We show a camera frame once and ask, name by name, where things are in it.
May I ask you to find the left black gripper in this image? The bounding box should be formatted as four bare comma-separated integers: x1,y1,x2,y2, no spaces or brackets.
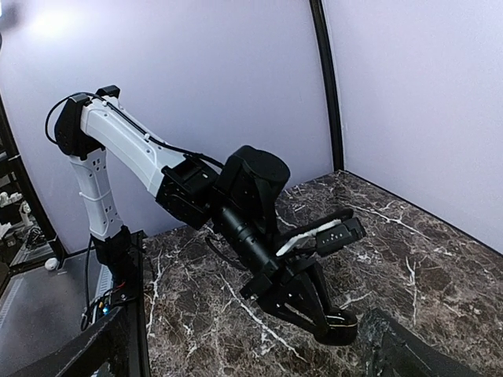
240,257,330,339

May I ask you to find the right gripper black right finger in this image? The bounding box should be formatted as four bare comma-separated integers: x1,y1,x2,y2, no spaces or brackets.
359,308,478,377

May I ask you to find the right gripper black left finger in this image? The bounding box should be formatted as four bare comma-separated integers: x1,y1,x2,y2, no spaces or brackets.
37,307,130,376

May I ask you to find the black earbud charging case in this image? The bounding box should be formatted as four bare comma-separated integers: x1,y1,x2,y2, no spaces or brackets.
314,308,358,346

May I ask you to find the white slotted cable duct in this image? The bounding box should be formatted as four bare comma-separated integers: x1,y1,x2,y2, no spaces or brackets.
95,265,113,299

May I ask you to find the left black frame post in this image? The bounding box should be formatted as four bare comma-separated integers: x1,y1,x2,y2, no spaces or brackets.
309,0,345,171

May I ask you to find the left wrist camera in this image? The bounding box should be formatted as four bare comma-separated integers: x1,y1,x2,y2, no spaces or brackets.
274,207,367,268

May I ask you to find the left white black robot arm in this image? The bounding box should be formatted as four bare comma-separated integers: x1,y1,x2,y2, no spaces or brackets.
45,86,357,345

